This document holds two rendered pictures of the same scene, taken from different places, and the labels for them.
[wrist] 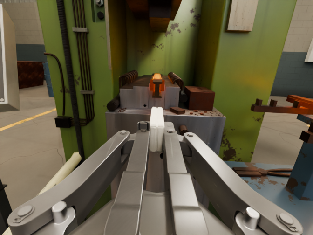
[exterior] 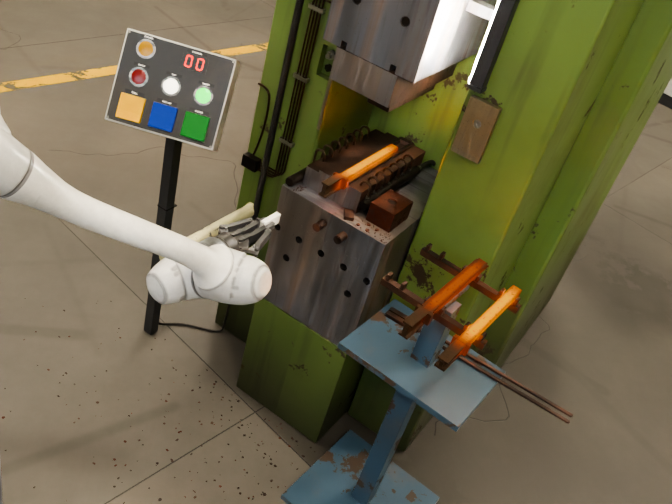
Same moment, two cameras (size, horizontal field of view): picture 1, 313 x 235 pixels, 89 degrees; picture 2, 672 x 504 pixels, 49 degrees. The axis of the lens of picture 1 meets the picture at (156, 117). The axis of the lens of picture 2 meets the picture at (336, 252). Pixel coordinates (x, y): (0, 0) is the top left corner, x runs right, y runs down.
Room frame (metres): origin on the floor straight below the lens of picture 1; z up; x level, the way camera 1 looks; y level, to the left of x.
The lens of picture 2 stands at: (-1.17, -0.82, 2.08)
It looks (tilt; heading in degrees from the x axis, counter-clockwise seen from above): 36 degrees down; 24
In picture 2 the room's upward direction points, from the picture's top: 17 degrees clockwise
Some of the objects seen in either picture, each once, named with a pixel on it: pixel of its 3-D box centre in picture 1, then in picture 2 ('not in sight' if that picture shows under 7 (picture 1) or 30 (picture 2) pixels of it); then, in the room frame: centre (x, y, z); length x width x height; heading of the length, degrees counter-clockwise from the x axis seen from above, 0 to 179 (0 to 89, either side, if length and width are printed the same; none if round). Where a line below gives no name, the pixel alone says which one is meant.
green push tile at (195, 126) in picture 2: not in sight; (195, 126); (0.37, 0.44, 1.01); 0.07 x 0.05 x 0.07; 115
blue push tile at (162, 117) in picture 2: not in sight; (163, 117); (0.33, 0.53, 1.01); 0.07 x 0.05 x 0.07; 115
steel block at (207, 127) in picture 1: (160, 137); (361, 237); (0.75, -0.03, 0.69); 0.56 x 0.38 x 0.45; 0
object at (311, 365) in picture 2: not in sight; (330, 333); (0.75, -0.03, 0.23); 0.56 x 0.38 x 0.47; 0
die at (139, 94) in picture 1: (151, 86); (366, 165); (0.74, 0.03, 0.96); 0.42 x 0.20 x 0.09; 0
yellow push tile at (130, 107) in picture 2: not in sight; (130, 107); (0.28, 0.62, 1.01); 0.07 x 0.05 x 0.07; 115
